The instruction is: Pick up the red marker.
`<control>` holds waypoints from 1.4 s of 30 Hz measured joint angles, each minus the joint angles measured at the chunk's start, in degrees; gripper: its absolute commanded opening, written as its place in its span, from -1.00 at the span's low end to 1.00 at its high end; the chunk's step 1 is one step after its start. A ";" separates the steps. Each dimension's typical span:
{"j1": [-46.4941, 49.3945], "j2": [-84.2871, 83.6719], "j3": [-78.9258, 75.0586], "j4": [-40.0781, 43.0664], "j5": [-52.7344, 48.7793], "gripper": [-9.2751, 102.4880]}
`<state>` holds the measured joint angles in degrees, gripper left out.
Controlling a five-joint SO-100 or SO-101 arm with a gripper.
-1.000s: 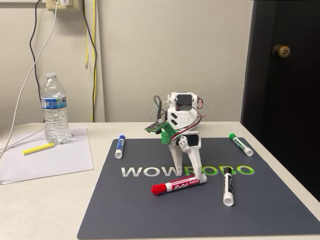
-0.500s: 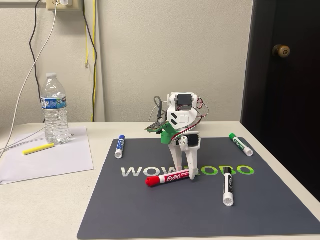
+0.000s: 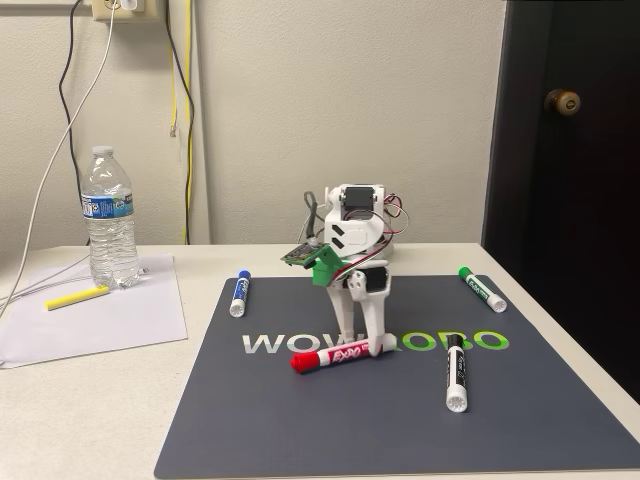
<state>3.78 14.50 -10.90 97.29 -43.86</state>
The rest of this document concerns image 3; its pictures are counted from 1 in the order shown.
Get black Expo marker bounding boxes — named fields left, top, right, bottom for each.
left=444, top=333, right=470, bottom=414

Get dark wooden door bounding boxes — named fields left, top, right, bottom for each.
left=480, top=0, right=640, bottom=404

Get green mounted camera board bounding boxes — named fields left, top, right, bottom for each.
left=279, top=242, right=347, bottom=288

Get clear plastic water bottle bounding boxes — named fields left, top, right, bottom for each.
left=80, top=144, right=141, bottom=290

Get white charger cable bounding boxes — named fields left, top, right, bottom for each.
left=0, top=3, right=119, bottom=319

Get yellow highlighter pen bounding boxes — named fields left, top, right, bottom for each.
left=44, top=285, right=110, bottom=312

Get blue Expo marker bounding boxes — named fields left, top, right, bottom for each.
left=229, top=269, right=253, bottom=318

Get green Expo marker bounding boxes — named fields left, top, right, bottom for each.
left=457, top=265, right=507, bottom=314

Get red Expo marker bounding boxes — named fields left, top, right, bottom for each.
left=289, top=335, right=396, bottom=376

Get grey Wowrobo mat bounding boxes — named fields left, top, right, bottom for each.
left=153, top=274, right=640, bottom=480

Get black cable beside yellow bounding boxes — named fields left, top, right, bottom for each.
left=163, top=0, right=195, bottom=246

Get thin black wall cable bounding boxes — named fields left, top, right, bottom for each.
left=58, top=0, right=85, bottom=191

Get red white servo wires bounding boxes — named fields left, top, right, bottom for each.
left=333, top=192, right=412, bottom=289

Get beige wall outlet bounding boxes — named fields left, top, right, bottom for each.
left=91, top=0, right=164, bottom=24

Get white paper sheet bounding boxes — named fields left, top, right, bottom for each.
left=0, top=252, right=190, bottom=370

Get brass door knob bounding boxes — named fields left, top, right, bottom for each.
left=543, top=88, right=582, bottom=117

